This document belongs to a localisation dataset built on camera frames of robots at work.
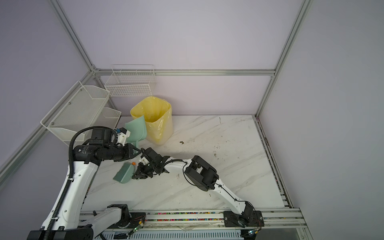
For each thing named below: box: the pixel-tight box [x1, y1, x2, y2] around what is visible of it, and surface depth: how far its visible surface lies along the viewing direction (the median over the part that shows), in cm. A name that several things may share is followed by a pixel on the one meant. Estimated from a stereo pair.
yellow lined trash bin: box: [130, 96, 174, 146], surface depth 95 cm
